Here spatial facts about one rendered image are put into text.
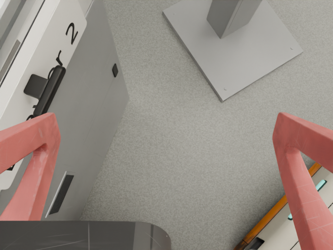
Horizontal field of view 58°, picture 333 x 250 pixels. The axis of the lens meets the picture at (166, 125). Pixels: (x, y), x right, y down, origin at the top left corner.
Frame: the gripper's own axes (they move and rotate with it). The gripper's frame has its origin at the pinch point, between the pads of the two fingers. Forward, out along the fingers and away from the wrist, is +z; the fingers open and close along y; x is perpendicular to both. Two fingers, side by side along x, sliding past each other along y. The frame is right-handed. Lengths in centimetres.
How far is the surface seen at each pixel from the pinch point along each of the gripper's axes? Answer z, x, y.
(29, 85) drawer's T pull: 24.2, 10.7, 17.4
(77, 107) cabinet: 46, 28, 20
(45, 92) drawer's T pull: 23.6, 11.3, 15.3
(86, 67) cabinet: 48, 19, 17
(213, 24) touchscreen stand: 124, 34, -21
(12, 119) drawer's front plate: 21.8, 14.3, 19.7
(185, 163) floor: 84, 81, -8
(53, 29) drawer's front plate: 30.2, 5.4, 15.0
